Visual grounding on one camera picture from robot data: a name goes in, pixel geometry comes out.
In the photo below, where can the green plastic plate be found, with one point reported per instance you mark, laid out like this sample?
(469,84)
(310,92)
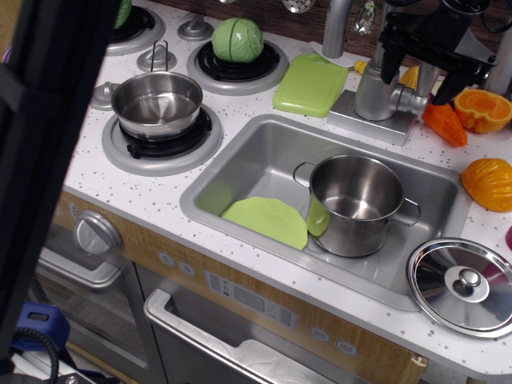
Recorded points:
(270,217)

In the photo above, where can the back right stove burner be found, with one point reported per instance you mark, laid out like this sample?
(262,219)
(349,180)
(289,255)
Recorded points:
(237,79)

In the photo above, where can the silver faucet lever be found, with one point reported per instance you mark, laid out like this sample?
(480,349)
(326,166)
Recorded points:
(420,92)

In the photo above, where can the purple toy onion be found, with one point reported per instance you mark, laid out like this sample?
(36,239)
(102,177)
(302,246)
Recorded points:
(6,54)

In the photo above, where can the green toy cabbage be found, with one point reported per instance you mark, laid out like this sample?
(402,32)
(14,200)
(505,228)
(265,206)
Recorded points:
(238,40)

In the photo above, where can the black foreground post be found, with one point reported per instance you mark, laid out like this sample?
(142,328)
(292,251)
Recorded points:
(46,84)

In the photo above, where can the tall steel pot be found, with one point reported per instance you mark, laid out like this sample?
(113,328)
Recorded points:
(353,201)

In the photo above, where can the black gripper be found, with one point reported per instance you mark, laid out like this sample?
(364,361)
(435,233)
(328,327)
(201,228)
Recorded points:
(441,39)

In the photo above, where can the silver oven dial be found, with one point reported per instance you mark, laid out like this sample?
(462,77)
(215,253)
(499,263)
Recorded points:
(94,234)

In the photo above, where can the green toy lettuce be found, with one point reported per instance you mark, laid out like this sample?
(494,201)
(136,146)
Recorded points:
(123,13)

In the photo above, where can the blue clamp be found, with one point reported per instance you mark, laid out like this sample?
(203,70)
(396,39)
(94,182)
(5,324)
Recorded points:
(36,320)

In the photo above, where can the grey oven door handle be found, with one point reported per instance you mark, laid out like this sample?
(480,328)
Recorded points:
(97,273)

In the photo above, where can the grey dishwasher door handle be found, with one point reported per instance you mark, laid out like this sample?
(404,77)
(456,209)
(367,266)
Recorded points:
(202,342)

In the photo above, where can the silver faucet spout pipe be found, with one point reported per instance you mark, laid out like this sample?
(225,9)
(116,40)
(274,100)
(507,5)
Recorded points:
(334,37)

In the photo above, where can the grey stove knob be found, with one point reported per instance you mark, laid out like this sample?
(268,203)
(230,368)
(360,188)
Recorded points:
(102,96)
(195,30)
(156,59)

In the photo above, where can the orange toy pepper half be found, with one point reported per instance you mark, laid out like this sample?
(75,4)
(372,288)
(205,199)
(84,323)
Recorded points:
(482,111)

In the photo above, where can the green cutting board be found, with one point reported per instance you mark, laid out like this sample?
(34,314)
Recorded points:
(310,86)

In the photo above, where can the orange toy carrot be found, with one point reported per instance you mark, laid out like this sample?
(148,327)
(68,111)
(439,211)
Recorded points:
(445,123)

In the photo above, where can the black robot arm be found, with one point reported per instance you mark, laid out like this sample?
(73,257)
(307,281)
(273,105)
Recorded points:
(470,9)

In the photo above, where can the small steel saucepan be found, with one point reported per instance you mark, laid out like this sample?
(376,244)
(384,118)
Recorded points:
(157,105)

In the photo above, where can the steel pot lid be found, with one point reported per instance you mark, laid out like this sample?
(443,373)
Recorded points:
(462,285)

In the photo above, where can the silver faucet body with base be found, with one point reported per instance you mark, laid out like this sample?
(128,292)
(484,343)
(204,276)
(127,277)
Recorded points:
(377,110)

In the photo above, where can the back left stove burner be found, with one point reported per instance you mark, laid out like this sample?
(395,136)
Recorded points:
(141,29)

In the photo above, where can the purple toy at edge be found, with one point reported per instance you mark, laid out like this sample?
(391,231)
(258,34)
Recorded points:
(508,238)

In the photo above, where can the front right stove burner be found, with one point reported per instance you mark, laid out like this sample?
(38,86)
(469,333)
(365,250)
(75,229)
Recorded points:
(165,157)

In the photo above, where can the grey sink basin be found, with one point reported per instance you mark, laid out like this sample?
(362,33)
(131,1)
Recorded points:
(274,157)

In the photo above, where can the stove burner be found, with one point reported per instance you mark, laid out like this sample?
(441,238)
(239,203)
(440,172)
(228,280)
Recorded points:
(165,157)
(141,29)
(237,79)

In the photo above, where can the yellow toy corn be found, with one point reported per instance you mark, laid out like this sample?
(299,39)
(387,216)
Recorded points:
(410,78)

